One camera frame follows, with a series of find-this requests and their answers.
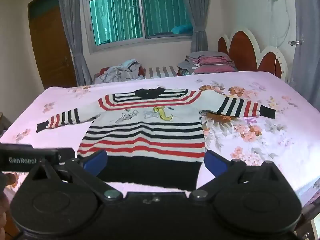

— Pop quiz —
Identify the red and white scalloped headboard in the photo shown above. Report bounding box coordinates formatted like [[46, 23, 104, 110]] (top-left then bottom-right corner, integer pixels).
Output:
[[218, 27, 290, 83]]

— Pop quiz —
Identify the pile of unfolded clothes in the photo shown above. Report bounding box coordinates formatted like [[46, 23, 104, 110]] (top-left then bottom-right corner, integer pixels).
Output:
[[94, 59, 145, 84]]

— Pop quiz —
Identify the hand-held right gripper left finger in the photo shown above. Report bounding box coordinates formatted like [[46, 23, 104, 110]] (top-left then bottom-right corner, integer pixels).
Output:
[[24, 149, 124, 202]]

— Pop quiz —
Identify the stack of folded clothes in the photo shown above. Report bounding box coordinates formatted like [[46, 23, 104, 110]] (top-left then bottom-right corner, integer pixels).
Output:
[[177, 51, 238, 75]]

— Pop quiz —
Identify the brown wooden door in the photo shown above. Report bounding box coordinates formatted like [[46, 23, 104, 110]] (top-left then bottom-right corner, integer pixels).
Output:
[[27, 0, 78, 90]]

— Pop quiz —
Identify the bed with pink floral sheet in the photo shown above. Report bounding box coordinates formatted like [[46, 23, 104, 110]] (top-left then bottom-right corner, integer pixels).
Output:
[[0, 71, 320, 210]]

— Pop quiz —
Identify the teal bundle behind window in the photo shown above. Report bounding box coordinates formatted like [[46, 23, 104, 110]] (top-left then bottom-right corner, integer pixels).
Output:
[[171, 25, 193, 34]]

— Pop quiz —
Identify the grey curtain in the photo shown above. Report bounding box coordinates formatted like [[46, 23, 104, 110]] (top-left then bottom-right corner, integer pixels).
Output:
[[291, 0, 320, 108], [179, 0, 209, 53], [57, 0, 93, 87]]

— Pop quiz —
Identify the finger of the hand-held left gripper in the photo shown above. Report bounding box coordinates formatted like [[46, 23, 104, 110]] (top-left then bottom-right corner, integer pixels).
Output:
[[58, 148, 76, 165]]

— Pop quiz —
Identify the window with metal frame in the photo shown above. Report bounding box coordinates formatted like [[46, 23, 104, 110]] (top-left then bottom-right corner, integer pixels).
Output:
[[82, 0, 194, 53]]

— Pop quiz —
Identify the red black white striped sweater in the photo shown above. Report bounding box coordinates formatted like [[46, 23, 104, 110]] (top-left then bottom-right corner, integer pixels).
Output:
[[36, 86, 276, 192]]

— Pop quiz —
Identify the person's left hand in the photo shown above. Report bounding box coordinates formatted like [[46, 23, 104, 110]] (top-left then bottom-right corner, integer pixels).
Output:
[[0, 172, 18, 233]]

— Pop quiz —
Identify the white cable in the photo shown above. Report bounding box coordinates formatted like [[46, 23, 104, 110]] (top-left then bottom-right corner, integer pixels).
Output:
[[272, 0, 292, 77]]

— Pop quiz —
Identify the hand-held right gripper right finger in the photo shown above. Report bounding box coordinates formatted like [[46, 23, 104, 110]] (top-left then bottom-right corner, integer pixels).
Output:
[[189, 150, 288, 202]]

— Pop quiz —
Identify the grey white striped mattress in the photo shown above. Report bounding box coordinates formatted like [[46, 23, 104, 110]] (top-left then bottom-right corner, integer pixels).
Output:
[[145, 66, 178, 79]]

